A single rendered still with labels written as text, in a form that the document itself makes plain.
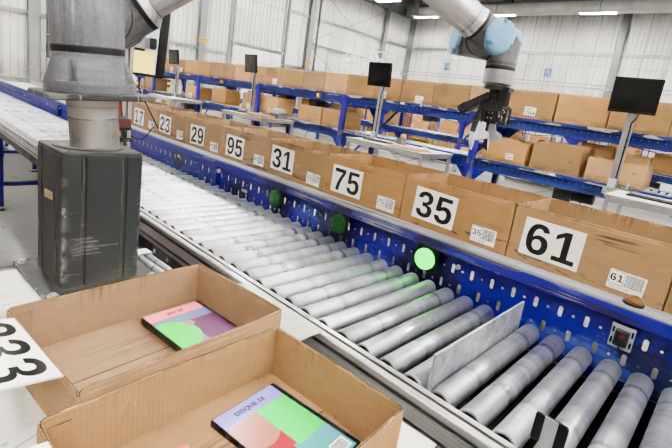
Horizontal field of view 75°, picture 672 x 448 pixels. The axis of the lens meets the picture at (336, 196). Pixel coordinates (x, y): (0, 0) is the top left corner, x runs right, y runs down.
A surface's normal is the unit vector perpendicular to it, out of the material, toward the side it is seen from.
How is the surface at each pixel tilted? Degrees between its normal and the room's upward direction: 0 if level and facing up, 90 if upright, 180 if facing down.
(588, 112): 90
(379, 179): 90
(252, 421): 0
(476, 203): 90
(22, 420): 0
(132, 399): 90
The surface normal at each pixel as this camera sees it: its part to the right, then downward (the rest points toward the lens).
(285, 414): 0.14, -0.97
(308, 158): -0.69, 0.06
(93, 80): 0.52, -0.08
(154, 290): 0.77, 0.23
